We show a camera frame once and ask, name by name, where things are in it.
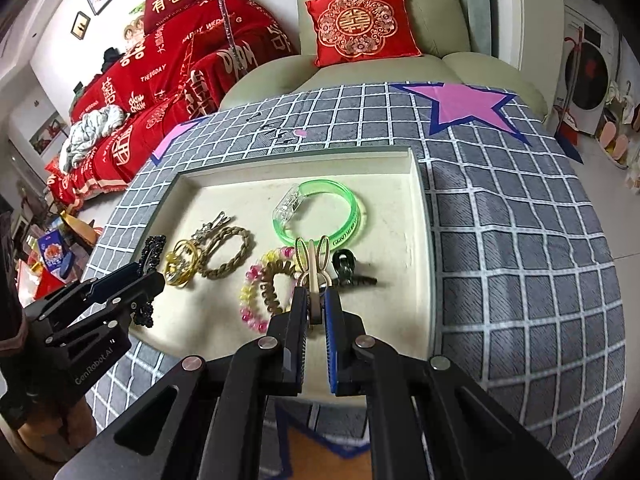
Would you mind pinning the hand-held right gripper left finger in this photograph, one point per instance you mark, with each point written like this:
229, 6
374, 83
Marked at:
299, 345

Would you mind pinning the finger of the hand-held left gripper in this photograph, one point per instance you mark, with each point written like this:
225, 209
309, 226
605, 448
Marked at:
112, 280
142, 290

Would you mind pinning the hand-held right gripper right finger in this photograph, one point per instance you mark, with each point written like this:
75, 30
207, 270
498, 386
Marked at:
331, 350

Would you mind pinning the black beaded hair clip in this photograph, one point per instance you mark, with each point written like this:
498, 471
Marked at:
150, 255

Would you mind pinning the beige bow hair clip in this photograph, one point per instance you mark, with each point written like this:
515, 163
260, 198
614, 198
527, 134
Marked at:
312, 265

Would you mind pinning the black claw clip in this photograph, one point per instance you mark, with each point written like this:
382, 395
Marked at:
345, 265

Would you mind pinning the grey jewelry tray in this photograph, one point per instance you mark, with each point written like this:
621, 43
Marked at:
390, 260

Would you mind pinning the person's left hand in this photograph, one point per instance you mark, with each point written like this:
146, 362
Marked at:
65, 430

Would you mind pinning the blue printed box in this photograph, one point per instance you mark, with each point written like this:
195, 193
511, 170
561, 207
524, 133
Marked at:
55, 255

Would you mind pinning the silver hair clip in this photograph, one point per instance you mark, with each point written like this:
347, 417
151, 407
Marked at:
212, 226

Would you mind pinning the brown star patch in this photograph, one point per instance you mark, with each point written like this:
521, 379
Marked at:
320, 455

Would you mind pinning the green translucent bangle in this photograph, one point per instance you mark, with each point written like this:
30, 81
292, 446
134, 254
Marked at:
280, 230

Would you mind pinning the pink star patch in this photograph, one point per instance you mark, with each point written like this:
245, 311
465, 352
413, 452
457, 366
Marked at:
460, 107
172, 145

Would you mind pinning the grey white crumpled cloth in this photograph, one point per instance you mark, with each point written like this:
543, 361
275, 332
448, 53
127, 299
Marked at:
92, 132

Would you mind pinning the red printed blanket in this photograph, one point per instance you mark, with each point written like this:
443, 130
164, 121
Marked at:
150, 95

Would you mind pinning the grey checkered tablecloth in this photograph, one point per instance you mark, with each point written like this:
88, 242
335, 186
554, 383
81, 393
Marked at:
525, 285

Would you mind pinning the red embroidered cushion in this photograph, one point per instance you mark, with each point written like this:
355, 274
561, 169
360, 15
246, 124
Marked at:
360, 25

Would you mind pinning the pair of pink slippers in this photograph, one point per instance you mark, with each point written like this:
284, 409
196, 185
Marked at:
615, 142

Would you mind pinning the beige leather armchair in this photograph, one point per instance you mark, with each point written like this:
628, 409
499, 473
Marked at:
450, 10

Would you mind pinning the teal curtain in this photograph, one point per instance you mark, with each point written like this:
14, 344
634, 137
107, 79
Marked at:
475, 0

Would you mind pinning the white washing machine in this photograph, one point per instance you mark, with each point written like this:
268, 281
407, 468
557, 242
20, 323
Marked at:
592, 75

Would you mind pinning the small framed wall picture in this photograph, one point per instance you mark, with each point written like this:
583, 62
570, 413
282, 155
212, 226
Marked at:
81, 25

